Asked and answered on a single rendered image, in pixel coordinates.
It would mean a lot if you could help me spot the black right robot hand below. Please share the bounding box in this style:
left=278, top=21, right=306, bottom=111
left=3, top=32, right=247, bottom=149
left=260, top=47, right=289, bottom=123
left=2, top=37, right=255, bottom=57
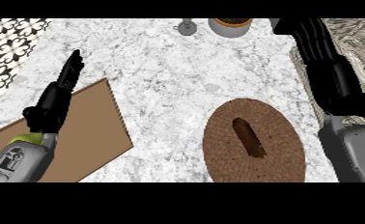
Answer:
left=290, top=17, right=365, bottom=118

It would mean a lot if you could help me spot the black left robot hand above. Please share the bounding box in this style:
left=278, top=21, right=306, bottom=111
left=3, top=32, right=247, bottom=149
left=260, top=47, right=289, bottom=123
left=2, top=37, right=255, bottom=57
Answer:
left=21, top=49, right=86, bottom=135

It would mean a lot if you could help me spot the beige wicker basket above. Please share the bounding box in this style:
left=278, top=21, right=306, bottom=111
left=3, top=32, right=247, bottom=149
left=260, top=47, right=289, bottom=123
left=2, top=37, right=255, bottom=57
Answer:
left=289, top=17, right=365, bottom=129

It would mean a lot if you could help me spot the round brown woven placemat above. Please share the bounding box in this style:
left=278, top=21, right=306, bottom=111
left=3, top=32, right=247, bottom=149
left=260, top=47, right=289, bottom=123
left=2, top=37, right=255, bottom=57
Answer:
left=203, top=98, right=308, bottom=183

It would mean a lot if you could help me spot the tan wooden cutting board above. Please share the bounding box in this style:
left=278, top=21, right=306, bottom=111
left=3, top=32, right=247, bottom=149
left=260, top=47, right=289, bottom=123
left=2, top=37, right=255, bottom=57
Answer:
left=0, top=77, right=136, bottom=183

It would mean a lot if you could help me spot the grey pot with orange rim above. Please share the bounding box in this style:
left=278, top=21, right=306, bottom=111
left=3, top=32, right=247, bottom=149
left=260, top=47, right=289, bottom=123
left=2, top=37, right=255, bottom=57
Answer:
left=207, top=17, right=256, bottom=39

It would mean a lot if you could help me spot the small grey candlestick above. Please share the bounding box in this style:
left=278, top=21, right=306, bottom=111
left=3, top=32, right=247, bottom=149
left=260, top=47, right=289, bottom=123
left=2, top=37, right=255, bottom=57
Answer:
left=172, top=17, right=200, bottom=37

